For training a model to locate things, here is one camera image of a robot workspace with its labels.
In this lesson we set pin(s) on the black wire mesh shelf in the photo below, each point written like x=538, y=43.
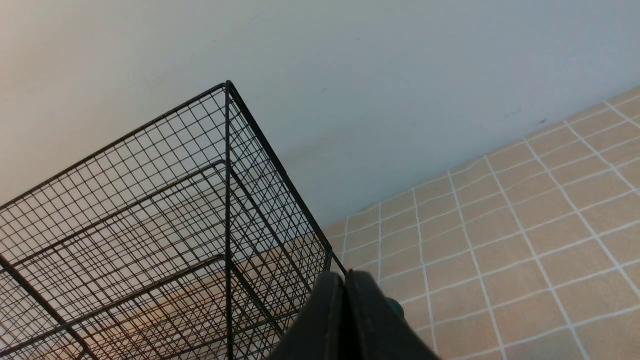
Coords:
x=185, y=239

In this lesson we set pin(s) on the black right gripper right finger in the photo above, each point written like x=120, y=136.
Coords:
x=372, y=328

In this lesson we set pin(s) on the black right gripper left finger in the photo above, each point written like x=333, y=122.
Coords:
x=315, y=334

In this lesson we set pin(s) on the checkered beige tablecloth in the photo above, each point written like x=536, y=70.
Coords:
x=531, y=252

